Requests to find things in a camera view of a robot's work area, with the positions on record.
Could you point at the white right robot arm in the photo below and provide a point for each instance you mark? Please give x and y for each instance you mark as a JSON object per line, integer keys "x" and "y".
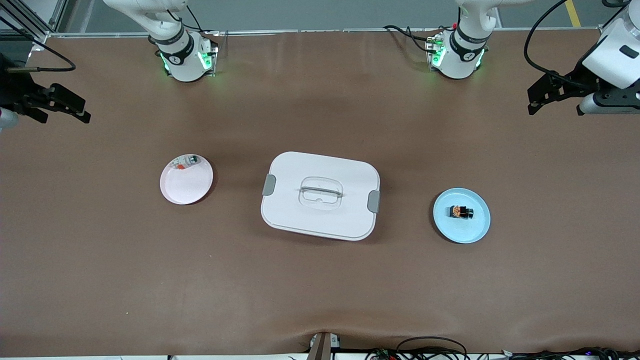
{"x": 182, "y": 60}

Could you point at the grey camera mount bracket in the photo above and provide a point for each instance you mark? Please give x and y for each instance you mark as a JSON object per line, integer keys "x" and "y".
{"x": 322, "y": 347}

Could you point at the grey box latch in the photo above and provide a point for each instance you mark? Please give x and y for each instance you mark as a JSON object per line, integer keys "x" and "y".
{"x": 373, "y": 201}
{"x": 269, "y": 185}

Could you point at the white lidded storage box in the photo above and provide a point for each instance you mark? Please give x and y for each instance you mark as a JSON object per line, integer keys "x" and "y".
{"x": 320, "y": 220}

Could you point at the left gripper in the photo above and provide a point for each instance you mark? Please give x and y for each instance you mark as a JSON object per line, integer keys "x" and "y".
{"x": 580, "y": 79}

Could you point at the pale pink round plate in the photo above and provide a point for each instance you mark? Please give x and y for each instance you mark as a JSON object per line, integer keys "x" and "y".
{"x": 187, "y": 185}

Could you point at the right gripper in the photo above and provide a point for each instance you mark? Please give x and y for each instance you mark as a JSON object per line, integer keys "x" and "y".
{"x": 14, "y": 89}

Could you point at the green button switch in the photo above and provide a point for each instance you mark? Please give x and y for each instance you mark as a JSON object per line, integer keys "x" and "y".
{"x": 186, "y": 161}

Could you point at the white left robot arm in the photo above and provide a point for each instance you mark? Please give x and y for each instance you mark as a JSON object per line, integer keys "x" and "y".
{"x": 457, "y": 60}

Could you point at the light blue round plate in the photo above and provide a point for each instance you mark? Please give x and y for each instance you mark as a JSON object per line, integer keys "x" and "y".
{"x": 462, "y": 230}

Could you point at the aluminium frame rail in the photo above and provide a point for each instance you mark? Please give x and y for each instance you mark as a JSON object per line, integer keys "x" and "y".
{"x": 59, "y": 14}

